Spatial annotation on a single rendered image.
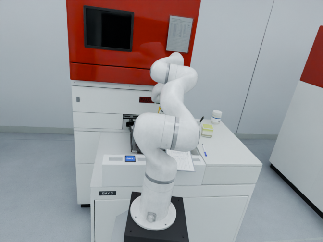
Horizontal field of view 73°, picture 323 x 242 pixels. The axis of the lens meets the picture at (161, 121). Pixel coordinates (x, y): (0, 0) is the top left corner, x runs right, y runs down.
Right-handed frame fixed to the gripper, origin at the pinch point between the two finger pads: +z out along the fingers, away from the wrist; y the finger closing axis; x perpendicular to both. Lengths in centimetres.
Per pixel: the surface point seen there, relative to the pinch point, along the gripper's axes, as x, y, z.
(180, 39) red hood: 11, -1, -63
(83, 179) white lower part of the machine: -23, -57, 57
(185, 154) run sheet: -28.5, 27.3, -4.4
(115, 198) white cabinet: -58, 1, 19
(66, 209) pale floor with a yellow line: -30, -72, 93
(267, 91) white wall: 249, 65, 7
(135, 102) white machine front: -0.2, -25.7, -15.2
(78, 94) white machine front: -24, -58, -19
